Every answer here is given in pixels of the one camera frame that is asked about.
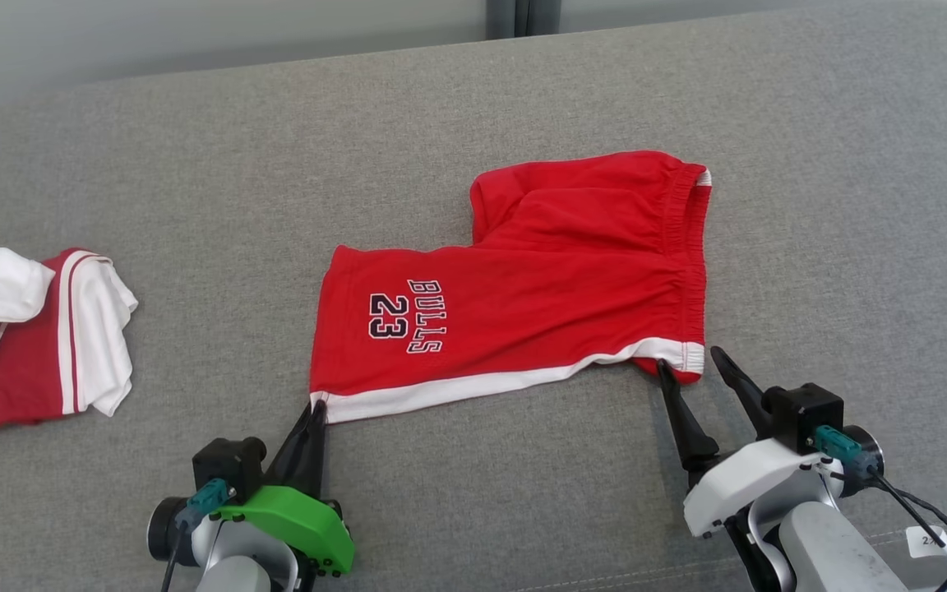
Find red white-sleeved Bulls t-shirt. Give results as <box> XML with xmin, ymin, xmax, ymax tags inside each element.
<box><xmin>0</xmin><ymin>246</ymin><xmax>140</xmax><ymax>439</ymax></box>

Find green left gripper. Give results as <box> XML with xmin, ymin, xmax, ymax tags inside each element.
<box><xmin>215</xmin><ymin>400</ymin><xmax>356</xmax><ymax>576</ymax></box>

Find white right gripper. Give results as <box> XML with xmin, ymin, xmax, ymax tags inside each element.
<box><xmin>656</xmin><ymin>345</ymin><xmax>845</xmax><ymax>540</ymax></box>

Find grey metal partition post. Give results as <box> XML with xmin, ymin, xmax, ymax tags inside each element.
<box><xmin>486</xmin><ymin>0</ymin><xmax>564</xmax><ymax>41</ymax></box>

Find red Bulls 23 shorts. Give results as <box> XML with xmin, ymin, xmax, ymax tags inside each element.
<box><xmin>309</xmin><ymin>150</ymin><xmax>714</xmax><ymax>425</ymax></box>

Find white paper cable tag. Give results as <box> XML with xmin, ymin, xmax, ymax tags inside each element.
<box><xmin>905</xmin><ymin>525</ymin><xmax>947</xmax><ymax>561</ymax></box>

